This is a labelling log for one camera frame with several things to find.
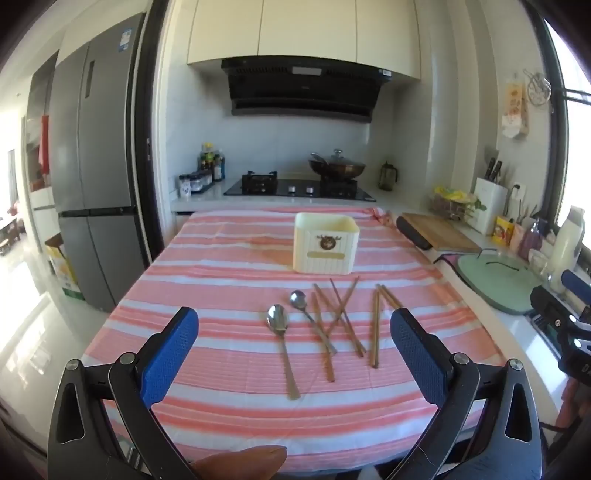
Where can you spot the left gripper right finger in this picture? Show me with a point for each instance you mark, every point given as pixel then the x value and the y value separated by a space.
pixel 506 443

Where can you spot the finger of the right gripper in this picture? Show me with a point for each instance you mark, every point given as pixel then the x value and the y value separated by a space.
pixel 579 288
pixel 553 318

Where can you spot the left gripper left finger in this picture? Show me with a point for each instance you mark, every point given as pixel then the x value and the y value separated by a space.
pixel 82 443

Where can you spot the wooden chopstick six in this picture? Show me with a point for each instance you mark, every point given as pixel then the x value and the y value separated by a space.
pixel 389 297

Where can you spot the wooden chopstick five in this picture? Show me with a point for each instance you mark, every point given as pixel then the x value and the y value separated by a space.
pixel 374 359

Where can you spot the wooden chopstick three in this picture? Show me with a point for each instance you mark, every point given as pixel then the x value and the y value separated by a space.
pixel 342 315

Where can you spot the wooden chopstick two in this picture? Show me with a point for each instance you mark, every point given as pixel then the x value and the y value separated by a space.
pixel 327 302

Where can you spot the small steel spoon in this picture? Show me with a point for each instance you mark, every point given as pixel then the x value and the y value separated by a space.
pixel 299 301

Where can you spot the large steel spoon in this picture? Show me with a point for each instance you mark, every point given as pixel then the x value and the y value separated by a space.
pixel 276 319

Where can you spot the wooden chopstick four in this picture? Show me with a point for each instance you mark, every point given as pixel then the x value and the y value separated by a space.
pixel 360 350

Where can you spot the person's left hand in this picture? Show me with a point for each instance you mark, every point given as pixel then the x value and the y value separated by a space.
pixel 256 463

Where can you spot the white milk bottle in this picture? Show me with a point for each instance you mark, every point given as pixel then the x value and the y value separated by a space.
pixel 567 248

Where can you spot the yellow snack packet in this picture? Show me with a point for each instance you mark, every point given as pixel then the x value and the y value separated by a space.
pixel 503 230

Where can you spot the white knife block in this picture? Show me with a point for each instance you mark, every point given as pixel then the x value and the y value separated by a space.
pixel 491 199

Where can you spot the wooden cutting board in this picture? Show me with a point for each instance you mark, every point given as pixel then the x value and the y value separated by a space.
pixel 428 232

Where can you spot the dark glass kettle jar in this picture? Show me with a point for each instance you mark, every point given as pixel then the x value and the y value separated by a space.
pixel 389 176

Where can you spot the cardboard box on floor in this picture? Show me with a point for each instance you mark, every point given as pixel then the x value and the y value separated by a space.
pixel 55 249

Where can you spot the pink striped tablecloth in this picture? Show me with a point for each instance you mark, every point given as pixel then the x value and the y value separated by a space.
pixel 231 392

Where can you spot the cream utensil holder box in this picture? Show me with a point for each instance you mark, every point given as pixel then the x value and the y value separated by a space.
pixel 324 244

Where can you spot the wok with glass lid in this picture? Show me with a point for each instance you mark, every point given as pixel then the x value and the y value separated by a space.
pixel 336 166

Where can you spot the white spice shaker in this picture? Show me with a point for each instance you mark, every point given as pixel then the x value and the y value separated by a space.
pixel 184 186

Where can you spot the spice jar rack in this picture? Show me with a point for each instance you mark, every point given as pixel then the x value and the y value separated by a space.
pixel 200 181

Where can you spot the black gas stove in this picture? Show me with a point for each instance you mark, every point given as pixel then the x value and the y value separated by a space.
pixel 271 185

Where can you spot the cream upper cabinets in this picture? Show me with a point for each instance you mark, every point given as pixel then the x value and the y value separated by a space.
pixel 383 34

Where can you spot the sauce bottles group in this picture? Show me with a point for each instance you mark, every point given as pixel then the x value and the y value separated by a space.
pixel 212 160

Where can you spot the black range hood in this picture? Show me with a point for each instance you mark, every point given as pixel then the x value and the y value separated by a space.
pixel 295 85

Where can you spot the grey refrigerator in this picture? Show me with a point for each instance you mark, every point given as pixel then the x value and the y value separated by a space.
pixel 90 166

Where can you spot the wire basket with bags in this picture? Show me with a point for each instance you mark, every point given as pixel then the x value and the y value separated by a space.
pixel 455 205

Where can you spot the hanging wall pouch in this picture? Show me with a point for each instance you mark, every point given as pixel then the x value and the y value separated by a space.
pixel 515 114

